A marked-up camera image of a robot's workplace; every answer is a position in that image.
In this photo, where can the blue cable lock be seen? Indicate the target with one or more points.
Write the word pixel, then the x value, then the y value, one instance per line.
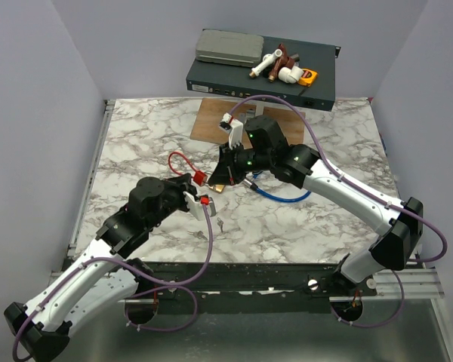
pixel 254 187

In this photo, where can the grey plastic tool case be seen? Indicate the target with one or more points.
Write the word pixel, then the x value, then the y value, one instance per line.
pixel 229 48

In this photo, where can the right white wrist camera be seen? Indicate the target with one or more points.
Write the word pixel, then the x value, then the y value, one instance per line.
pixel 234 128

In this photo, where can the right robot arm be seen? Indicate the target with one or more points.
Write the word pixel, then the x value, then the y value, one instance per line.
pixel 260 145

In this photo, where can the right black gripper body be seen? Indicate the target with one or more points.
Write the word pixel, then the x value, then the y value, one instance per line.
pixel 242 162

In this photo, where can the red cable padlock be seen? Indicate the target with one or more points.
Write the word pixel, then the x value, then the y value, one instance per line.
pixel 199 177

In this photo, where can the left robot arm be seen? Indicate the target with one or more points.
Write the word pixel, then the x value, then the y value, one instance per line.
pixel 44 323

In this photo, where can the white pvc pipe fitting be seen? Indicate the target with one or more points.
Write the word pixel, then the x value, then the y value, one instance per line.
pixel 268 60

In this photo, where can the black mounting base plate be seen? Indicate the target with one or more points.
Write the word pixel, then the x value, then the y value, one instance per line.
pixel 248 288

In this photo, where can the white pvc elbow fitting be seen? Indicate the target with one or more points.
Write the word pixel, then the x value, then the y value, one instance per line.
pixel 290 75

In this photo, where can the yellow tape measure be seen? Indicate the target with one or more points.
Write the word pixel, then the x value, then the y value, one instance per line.
pixel 308 77

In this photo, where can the dark blue network switch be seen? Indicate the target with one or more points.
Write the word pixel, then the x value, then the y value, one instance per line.
pixel 234 81

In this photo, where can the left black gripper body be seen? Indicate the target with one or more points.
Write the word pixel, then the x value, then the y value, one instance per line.
pixel 174 200

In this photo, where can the brass padlock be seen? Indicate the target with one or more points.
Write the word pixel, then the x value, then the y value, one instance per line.
pixel 216 188

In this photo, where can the wooden base board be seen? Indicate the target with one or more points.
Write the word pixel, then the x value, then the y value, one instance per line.
pixel 211 110

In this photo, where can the silver key set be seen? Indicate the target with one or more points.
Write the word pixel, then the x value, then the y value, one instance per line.
pixel 199 235

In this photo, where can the brown pipe fitting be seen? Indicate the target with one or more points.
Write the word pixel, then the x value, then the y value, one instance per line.
pixel 284 60

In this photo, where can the metal bracket with lock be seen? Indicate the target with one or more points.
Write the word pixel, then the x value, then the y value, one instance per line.
pixel 250 113

